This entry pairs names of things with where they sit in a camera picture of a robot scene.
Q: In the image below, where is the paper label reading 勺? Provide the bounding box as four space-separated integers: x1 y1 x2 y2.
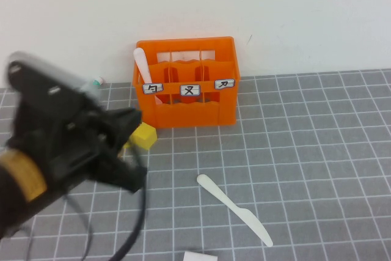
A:
142 83 164 95

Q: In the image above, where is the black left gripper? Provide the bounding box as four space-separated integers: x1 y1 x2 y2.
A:
5 61 148 194

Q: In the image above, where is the pale pink plastic spoon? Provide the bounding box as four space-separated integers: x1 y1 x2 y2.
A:
133 48 163 105

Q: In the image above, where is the orange plastic cutlery holder crate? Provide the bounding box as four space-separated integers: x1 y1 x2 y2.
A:
132 36 242 130

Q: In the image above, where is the paper label reading 刀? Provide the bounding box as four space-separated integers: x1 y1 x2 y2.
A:
214 78 236 90

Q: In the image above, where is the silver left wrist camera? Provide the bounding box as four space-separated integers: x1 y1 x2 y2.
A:
5 50 103 106

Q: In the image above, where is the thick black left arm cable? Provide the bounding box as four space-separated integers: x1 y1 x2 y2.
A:
109 146 147 261

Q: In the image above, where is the white green glue stick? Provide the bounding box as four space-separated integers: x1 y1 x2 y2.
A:
91 76 106 90

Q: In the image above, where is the paper label reading 叉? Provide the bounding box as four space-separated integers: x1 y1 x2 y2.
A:
179 84 202 97

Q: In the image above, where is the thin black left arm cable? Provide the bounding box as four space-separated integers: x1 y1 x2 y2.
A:
62 193 94 261

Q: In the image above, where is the white foam block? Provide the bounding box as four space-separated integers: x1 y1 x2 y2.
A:
183 251 218 261

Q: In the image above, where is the white plastic knife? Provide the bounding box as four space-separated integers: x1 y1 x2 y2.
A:
196 174 274 248

